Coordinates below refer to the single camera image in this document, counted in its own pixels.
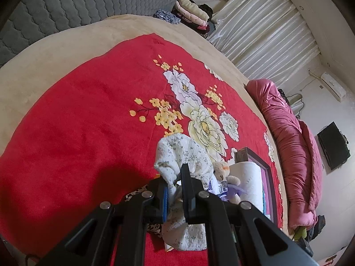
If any red floral blanket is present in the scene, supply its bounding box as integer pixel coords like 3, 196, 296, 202
1, 34, 276, 257

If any dark shallow box tray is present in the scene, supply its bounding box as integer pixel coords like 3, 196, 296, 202
231, 147, 279, 224

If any blue white wipes packet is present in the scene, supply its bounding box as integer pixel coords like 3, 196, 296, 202
207, 176, 228, 201

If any stack of folded clothes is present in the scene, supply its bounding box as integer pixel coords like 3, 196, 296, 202
172, 0, 215, 39

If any white curtain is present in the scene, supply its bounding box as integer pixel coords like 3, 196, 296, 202
208, 0, 320, 86

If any pink quilt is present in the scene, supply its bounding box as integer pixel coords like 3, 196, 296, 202
246, 79, 323, 229

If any black wall television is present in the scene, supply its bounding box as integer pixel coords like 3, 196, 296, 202
317, 122, 351, 170

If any white paper towel roll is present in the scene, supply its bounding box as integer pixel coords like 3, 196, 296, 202
230, 162, 264, 212

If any green pillow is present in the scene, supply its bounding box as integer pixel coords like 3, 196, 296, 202
293, 226, 307, 241

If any blue patterned cloth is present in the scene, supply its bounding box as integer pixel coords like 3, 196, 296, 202
152, 9, 181, 25

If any wall air conditioner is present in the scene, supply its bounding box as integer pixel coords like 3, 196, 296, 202
321, 72, 346, 102

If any white floral scrunchie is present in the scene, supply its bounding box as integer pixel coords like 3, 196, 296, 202
154, 133, 214, 251

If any grey quilted headboard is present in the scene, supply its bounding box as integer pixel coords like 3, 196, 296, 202
1, 0, 176, 65

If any plush bear purple bow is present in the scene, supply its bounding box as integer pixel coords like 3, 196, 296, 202
212, 162, 245, 205

